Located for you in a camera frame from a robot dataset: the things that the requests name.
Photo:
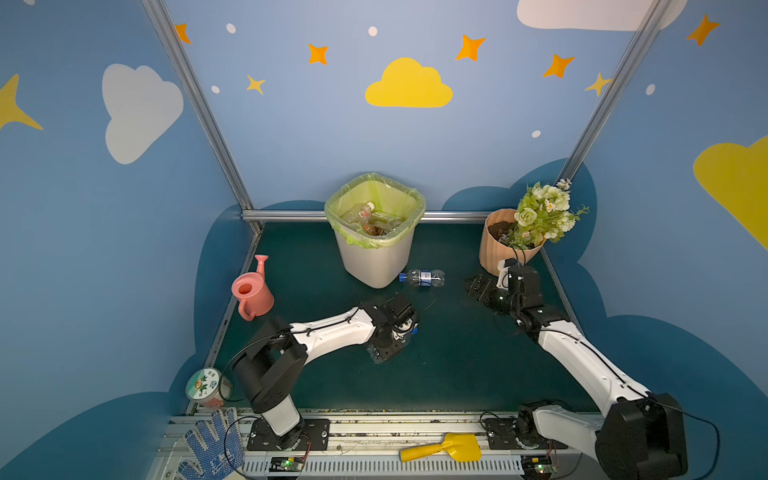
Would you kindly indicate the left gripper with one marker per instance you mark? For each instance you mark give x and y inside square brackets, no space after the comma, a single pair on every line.
[389,341]

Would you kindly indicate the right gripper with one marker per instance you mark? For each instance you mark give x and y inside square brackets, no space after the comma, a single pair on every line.
[484,289]

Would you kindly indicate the small bottle blue label back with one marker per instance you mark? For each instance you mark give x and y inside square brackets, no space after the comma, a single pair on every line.
[423,278]

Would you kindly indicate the clear bottle blue label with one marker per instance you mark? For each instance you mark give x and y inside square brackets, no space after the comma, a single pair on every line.
[380,355]

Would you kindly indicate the clear bottle green white label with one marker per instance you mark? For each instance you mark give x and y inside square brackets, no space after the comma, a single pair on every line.
[383,222]

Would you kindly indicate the clear bottle white cap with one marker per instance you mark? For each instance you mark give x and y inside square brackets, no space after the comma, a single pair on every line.
[359,214]

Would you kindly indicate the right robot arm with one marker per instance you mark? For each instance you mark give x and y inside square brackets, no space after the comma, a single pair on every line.
[636,435]

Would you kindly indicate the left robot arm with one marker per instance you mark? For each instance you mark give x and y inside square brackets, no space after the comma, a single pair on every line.
[268,367]

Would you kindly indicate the white waste bin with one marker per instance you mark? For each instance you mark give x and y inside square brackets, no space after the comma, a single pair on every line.
[376,268]

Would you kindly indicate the beige ribbed flower pot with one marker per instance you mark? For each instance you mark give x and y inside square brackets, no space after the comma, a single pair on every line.
[492,252]

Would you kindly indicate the white artificial flowers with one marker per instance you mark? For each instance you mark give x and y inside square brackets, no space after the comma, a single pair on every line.
[544,214]

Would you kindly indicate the pink watering can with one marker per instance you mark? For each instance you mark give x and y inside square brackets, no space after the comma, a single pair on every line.
[252,293]

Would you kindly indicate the yellow plastic shovel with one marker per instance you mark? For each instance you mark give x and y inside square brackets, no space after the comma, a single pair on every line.
[460,447]

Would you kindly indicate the green white tape roll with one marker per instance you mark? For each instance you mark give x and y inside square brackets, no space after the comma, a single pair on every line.
[209,388]

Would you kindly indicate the blue white work glove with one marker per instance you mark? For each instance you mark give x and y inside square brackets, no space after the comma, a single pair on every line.
[217,448]

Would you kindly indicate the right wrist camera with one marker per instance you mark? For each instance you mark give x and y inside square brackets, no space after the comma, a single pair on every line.
[504,267]

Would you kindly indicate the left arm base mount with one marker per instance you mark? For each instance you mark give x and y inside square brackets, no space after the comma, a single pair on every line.
[308,433]

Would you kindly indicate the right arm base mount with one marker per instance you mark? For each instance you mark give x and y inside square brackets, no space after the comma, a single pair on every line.
[503,434]

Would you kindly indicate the white cable duct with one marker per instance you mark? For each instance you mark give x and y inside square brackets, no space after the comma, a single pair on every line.
[338,466]

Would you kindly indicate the aluminium frame back rail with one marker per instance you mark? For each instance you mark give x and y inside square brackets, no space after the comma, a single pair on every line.
[442,217]

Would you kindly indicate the aluminium frame right post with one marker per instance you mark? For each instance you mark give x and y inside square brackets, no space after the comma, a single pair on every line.
[641,42]

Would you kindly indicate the aluminium frame post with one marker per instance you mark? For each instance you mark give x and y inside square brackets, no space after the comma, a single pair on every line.
[641,42]
[161,20]

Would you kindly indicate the aluminium frame left post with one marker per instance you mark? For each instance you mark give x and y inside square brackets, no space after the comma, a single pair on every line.
[161,20]

